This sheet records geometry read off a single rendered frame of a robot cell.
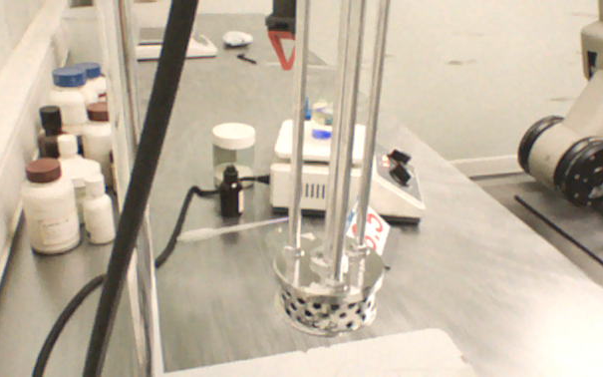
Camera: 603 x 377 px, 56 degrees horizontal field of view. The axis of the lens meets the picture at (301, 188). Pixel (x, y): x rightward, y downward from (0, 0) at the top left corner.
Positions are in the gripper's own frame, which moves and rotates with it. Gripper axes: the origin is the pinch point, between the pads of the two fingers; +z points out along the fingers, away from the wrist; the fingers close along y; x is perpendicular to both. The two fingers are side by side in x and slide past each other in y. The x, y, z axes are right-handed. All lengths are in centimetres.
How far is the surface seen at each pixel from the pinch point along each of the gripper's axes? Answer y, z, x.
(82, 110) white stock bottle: 28.5, 1.7, -25.5
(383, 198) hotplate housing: 37.8, 6.5, 19.6
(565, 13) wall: -165, 10, 91
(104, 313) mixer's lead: 89, -14, 10
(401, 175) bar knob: 34.5, 4.5, 21.6
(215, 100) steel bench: -4.8, 9.4, -15.4
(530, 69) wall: -160, 34, 81
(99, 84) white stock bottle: 18.8, 0.6, -27.6
